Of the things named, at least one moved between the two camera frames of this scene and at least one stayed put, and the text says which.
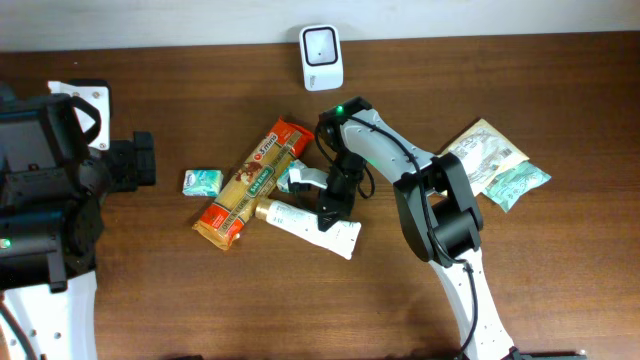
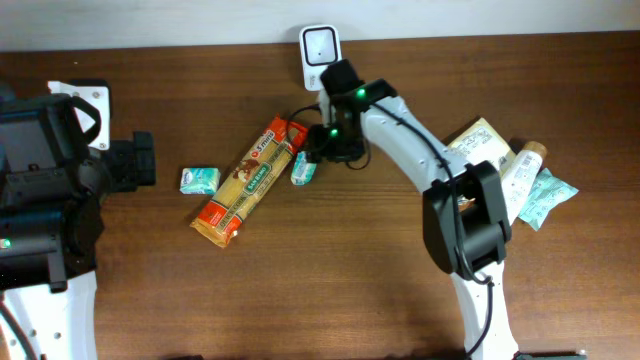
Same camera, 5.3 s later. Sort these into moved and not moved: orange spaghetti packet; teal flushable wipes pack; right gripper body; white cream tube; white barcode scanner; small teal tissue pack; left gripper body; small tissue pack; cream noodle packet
Moved: small teal tissue pack; right gripper body; white cream tube; teal flushable wipes pack
Not moved: white barcode scanner; cream noodle packet; orange spaghetti packet; small tissue pack; left gripper body
